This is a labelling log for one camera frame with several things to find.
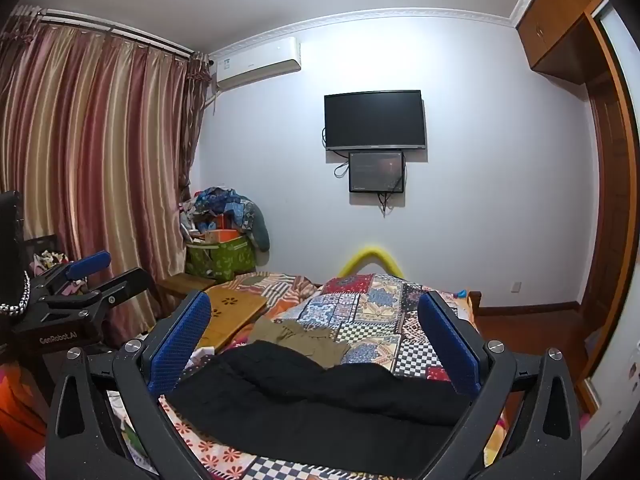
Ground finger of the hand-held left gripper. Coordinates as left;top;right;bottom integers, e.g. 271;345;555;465
32;251;112;289
42;267;151;312

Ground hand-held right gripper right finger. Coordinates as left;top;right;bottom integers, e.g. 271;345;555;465
417;290;586;480

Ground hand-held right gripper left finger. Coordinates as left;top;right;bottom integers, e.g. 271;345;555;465
45;290;221;480

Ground khaki pants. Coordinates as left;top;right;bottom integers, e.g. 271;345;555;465
248;319;351;367

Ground black pants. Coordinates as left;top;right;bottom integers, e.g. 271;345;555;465
165;340;473;466

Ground wooden stool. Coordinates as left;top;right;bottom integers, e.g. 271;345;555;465
160;275;217;307

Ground wooden lap table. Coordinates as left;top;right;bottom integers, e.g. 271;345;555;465
197;282;268;356

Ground black studded object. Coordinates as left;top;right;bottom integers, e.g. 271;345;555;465
0;191;32;322

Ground patchwork blanket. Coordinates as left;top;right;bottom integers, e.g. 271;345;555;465
107;272;506;480

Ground orange cloth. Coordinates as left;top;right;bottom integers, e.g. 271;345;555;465
0;364;50;461

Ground green storage box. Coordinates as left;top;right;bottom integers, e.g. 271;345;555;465
186;239;256;282

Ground striped pink curtain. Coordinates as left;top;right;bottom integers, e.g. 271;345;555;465
0;5;211;343

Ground orange box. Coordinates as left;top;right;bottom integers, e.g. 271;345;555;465
202;215;246;247

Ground yellow foam tube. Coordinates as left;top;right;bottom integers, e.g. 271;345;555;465
337;246;405;279

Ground pile of clothes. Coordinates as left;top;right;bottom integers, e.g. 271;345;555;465
180;186;271;252

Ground small black monitor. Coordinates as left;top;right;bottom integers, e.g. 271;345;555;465
348;150;405;194

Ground curtain rod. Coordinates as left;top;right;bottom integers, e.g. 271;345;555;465
20;5;197;59

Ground white air conditioner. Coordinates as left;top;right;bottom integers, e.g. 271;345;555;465
209;36;304;92

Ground wooden overhead cabinet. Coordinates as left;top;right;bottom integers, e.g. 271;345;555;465
515;0;608;86

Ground black wall television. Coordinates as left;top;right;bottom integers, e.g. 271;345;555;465
324;90;427;152

